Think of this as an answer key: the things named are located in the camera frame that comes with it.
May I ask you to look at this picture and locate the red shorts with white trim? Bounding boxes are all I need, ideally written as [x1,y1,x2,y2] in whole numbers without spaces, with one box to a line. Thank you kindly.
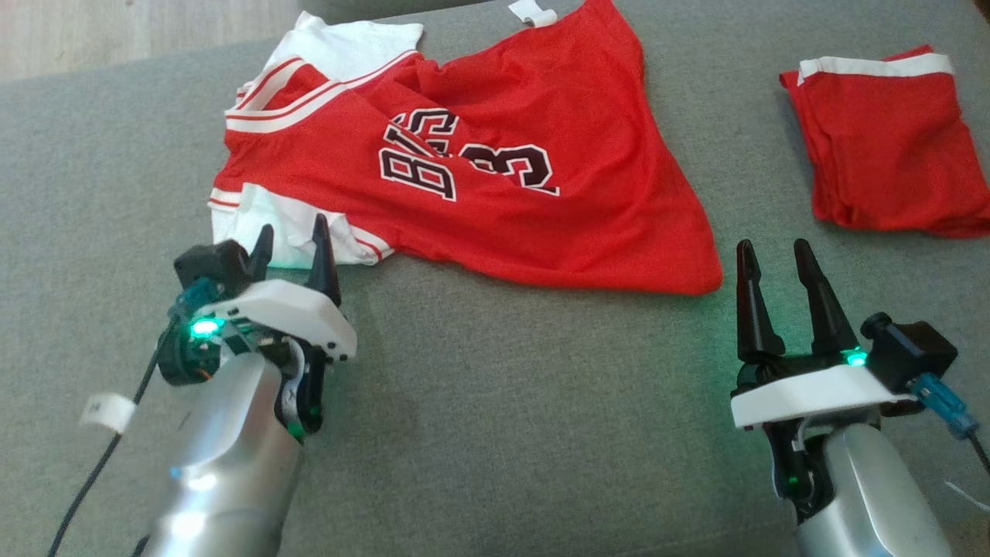
[780,44,990,239]

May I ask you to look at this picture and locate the large grey sofa seat cushion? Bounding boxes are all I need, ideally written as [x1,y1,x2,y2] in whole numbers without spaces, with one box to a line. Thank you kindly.
[0,0,990,557]

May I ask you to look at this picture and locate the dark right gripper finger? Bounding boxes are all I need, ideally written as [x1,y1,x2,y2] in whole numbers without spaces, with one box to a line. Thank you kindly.
[735,239,786,363]
[793,238,861,358]

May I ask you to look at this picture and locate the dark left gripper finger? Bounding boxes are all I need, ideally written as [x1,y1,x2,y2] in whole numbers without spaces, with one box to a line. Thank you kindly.
[246,224,275,283]
[304,214,343,306]

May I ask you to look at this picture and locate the white cable tag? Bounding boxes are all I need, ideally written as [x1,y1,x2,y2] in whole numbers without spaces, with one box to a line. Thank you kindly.
[79,392,137,434]

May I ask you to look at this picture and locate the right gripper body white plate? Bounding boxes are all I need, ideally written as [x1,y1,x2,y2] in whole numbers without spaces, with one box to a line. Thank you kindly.
[731,352,917,523]

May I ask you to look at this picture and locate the red basketball jersey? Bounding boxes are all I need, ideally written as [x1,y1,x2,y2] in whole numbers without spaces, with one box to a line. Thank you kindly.
[207,0,724,296]

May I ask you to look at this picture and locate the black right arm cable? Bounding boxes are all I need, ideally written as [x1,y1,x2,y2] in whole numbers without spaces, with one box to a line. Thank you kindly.
[913,373,990,474]

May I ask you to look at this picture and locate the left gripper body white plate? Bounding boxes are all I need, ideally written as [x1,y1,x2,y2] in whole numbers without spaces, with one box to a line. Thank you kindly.
[157,278,358,434]

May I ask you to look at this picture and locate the white cable tie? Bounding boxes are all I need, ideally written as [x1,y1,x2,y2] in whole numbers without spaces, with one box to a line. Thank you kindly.
[944,480,990,513]

